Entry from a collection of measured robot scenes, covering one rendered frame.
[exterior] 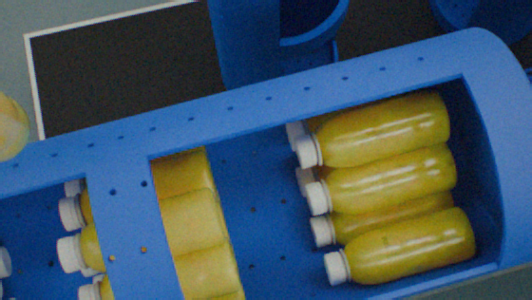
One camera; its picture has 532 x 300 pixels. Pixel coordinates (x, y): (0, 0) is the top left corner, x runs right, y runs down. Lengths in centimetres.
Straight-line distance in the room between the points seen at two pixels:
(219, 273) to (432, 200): 29
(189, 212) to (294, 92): 17
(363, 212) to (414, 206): 8
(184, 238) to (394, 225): 27
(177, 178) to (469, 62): 35
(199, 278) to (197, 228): 6
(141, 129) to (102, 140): 4
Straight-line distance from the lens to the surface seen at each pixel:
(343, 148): 92
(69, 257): 90
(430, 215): 100
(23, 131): 78
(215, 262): 90
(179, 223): 87
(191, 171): 91
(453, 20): 208
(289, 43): 151
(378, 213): 101
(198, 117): 86
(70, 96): 204
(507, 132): 85
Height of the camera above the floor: 201
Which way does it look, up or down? 75 degrees down
